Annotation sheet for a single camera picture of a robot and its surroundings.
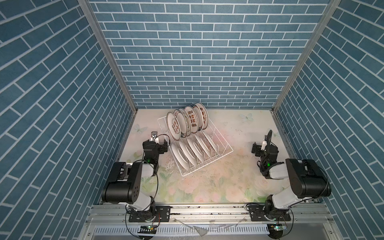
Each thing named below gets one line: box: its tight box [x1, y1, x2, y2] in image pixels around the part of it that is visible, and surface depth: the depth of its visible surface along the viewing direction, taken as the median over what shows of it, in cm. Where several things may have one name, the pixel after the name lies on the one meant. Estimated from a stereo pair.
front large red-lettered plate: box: [166, 111, 181, 141], surface depth 104 cm
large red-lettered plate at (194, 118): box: [184, 105, 200, 134], surface depth 103 cm
